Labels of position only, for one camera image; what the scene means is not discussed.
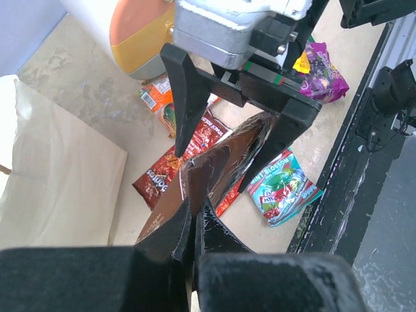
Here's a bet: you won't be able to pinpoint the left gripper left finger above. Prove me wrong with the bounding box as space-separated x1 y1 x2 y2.
1 201 192 311

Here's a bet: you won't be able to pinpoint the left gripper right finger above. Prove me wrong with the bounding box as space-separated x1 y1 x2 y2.
195 200 363 311

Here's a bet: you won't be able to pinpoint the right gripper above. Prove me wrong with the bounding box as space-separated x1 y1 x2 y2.
160 16 322 193

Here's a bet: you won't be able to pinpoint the brown Kettle chips bag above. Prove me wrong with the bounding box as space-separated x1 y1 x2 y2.
135 111 280 312

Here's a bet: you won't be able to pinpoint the red Doritos bag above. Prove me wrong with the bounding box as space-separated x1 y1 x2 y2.
133 111 232 210

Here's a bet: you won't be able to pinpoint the purple candy bag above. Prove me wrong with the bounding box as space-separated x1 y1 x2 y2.
297 41 350 105

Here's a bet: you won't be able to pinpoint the teal Fox's candy bag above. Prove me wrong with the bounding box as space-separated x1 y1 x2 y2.
246 149 323 227

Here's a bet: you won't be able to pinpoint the white paper bag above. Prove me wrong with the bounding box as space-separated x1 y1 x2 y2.
1 75 127 249

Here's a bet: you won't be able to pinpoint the orange snack packet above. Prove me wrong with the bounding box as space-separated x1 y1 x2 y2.
138 73 222 139

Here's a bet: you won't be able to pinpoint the white cylinder toy drawers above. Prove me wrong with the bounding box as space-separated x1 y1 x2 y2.
61 0 175 81

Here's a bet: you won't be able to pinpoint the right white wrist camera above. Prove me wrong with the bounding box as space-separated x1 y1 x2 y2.
173 1 312 70

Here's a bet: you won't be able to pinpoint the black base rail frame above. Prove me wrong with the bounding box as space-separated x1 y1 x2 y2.
287 14 415 263

